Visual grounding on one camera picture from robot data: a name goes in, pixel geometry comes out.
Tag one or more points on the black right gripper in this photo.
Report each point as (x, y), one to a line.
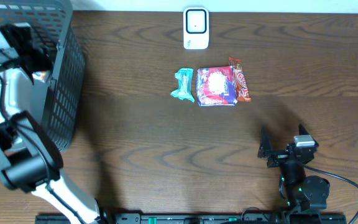
(265, 151)

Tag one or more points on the orange white snack packet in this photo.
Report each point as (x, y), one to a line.
(41, 76)

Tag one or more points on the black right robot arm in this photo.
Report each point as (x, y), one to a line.
(304, 193)

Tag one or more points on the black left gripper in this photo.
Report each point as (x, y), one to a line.
(23, 52)

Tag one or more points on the dark grey plastic basket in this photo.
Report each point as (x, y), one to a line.
(54, 102)

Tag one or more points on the white barcode scanner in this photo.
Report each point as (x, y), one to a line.
(195, 28)

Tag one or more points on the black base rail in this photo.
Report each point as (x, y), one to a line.
(135, 218)

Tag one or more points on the teal snack wrapper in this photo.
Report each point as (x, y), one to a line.
(184, 77)

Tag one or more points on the pink purple snack packet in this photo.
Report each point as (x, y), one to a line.
(215, 86)

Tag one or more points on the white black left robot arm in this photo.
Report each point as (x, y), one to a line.
(29, 159)

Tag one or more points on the orange chocolate bar wrapper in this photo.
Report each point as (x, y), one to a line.
(241, 88)

